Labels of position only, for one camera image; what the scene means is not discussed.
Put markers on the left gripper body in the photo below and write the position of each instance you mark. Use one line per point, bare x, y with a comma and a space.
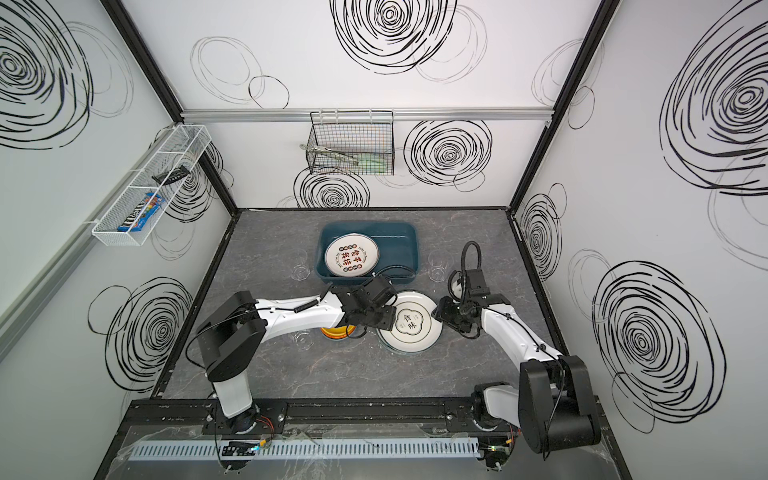
383, 315

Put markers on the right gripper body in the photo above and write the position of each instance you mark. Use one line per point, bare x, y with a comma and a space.
450, 312

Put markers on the white plate green flower outline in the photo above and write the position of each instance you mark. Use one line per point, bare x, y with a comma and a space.
414, 329

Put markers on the plate with red characters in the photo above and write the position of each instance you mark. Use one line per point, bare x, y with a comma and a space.
351, 255

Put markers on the green rimmed white plate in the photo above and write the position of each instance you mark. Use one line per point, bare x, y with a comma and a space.
409, 354

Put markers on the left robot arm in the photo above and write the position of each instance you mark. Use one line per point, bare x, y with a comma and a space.
229, 339

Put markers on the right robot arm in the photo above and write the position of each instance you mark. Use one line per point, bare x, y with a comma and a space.
553, 403

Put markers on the teal plastic bin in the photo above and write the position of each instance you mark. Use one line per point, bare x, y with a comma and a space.
398, 243

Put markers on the orange bowl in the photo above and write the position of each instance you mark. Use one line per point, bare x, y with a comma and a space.
338, 333

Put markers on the clear glass right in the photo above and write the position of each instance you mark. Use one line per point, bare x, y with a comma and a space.
440, 265

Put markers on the clear glass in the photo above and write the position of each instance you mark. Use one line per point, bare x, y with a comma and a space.
300, 268
303, 340
440, 265

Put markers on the clear glass back left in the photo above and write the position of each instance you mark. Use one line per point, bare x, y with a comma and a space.
300, 268

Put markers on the clear glass front left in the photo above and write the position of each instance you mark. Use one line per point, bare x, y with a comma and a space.
303, 340

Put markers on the green item in basket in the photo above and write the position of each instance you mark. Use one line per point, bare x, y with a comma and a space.
373, 163

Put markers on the metal tongs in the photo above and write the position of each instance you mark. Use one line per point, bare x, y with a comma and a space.
340, 156

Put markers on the blue candy packet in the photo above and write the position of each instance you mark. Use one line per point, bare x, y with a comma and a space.
150, 204

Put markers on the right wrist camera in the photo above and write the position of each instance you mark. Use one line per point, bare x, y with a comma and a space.
456, 291

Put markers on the white slotted cable duct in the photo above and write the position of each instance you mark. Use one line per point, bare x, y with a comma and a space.
339, 449

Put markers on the black wire basket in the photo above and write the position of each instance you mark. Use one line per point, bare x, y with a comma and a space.
352, 132

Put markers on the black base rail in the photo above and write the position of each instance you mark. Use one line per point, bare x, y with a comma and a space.
275, 416

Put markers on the white wire shelf basket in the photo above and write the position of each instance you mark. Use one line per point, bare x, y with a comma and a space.
180, 145

